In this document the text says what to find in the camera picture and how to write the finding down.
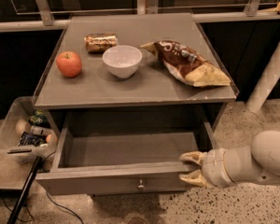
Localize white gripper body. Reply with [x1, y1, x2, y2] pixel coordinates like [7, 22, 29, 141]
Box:
[202, 148, 235, 189]

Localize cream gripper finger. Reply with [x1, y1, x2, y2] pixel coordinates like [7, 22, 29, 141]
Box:
[179, 151, 206, 166]
[179, 170, 213, 188]

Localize grey top drawer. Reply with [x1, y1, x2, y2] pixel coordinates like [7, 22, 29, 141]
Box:
[36, 121, 215, 196]

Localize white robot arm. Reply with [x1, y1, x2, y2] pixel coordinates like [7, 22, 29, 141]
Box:
[179, 131, 280, 189]

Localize grey drawer cabinet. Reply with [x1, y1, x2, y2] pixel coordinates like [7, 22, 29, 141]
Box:
[32, 13, 240, 142]

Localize brown yellow chip bag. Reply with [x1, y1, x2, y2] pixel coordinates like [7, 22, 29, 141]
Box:
[141, 40, 231, 87]

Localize white bowl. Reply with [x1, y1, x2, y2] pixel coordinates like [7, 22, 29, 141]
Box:
[102, 45, 142, 78]

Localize gold soda can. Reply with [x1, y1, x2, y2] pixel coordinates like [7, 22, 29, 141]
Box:
[84, 34, 119, 53]

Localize red apple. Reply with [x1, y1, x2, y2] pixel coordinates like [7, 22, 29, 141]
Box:
[56, 51, 82, 77]

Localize metal railing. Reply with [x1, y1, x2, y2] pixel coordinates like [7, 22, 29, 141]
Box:
[0, 0, 280, 32]

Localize green snack packet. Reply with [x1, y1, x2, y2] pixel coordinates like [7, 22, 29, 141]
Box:
[28, 109, 49, 128]

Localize white plastic bottle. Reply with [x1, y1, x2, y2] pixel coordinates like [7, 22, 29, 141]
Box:
[15, 119, 52, 136]

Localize black pole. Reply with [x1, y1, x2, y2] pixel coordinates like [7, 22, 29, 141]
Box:
[7, 157, 42, 224]

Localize blue snack packet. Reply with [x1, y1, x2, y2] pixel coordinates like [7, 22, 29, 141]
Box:
[19, 132, 46, 147]

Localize clear plastic bin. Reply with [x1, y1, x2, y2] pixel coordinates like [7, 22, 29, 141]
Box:
[0, 96, 58, 162]

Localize white diagonal post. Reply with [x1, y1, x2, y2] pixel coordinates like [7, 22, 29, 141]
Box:
[245, 41, 280, 113]

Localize blue cable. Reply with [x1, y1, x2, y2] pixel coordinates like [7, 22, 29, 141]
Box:
[45, 189, 85, 224]

